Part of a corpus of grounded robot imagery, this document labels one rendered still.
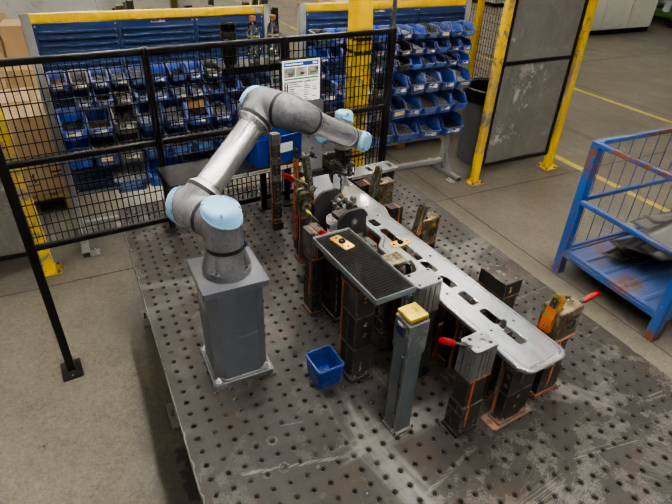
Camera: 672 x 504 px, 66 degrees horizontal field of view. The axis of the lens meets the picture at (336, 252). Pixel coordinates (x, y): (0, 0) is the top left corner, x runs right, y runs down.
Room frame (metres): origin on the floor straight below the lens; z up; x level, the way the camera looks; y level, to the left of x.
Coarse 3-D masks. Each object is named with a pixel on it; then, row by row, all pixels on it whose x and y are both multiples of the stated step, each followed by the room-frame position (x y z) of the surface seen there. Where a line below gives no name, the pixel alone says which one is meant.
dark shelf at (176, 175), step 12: (324, 144) 2.56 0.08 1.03; (168, 168) 2.19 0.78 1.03; (180, 168) 2.20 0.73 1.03; (192, 168) 2.20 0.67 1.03; (240, 168) 2.22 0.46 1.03; (252, 168) 2.23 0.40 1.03; (264, 168) 2.24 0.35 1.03; (288, 168) 2.30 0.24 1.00; (168, 180) 2.07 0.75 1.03; (180, 180) 2.07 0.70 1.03
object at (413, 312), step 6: (408, 306) 1.10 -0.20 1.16; (414, 306) 1.10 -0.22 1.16; (420, 306) 1.10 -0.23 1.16; (402, 312) 1.07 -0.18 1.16; (408, 312) 1.07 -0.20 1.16; (414, 312) 1.07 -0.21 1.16; (420, 312) 1.07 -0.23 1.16; (426, 312) 1.08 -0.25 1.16; (408, 318) 1.05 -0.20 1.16; (414, 318) 1.05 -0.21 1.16; (420, 318) 1.06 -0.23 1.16
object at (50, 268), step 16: (0, 112) 2.73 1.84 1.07; (16, 160) 2.73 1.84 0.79; (0, 192) 2.70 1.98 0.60; (0, 208) 2.70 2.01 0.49; (32, 208) 2.74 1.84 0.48; (0, 224) 2.69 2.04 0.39; (0, 240) 2.67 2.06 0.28; (16, 240) 2.70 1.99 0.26; (0, 256) 2.65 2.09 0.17; (16, 256) 2.68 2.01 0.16; (48, 256) 2.74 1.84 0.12; (48, 272) 2.73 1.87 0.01
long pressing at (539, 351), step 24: (360, 192) 2.08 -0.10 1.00; (384, 216) 1.88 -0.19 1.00; (384, 240) 1.69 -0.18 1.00; (432, 264) 1.54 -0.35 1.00; (456, 288) 1.40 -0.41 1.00; (480, 288) 1.41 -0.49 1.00; (456, 312) 1.27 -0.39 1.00; (504, 312) 1.29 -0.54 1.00; (504, 336) 1.17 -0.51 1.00; (528, 336) 1.18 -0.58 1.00; (504, 360) 1.08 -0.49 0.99; (528, 360) 1.08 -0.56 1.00; (552, 360) 1.08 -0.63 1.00
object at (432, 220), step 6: (426, 216) 1.81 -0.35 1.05; (432, 216) 1.81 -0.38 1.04; (438, 216) 1.82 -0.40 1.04; (426, 222) 1.78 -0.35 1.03; (432, 222) 1.80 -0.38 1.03; (438, 222) 1.81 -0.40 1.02; (426, 228) 1.78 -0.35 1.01; (432, 228) 1.80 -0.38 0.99; (414, 234) 1.81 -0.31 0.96; (420, 234) 1.78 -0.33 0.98; (426, 234) 1.78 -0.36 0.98; (432, 234) 1.81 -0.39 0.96; (426, 240) 1.79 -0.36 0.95; (432, 240) 1.80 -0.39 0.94; (432, 246) 1.81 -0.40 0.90
